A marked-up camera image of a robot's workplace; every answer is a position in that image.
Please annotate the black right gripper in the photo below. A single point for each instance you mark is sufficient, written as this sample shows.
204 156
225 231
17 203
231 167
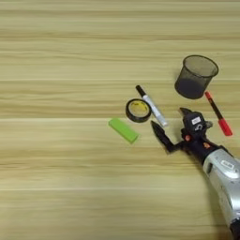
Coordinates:
195 142

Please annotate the white marker with black cap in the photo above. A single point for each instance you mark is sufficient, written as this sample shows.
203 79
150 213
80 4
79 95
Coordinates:
154 109

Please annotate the black mesh pen cup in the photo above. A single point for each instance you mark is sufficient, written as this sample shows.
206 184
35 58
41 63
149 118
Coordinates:
189 89

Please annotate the black adhesive tape roll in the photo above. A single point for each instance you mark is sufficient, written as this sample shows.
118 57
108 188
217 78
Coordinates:
128 114

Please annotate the green rectangular block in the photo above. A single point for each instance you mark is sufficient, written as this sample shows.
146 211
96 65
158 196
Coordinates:
123 130

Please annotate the red and black pen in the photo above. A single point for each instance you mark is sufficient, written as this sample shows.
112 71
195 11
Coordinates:
224 125

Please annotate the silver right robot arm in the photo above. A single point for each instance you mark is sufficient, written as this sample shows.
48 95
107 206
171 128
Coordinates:
225 178

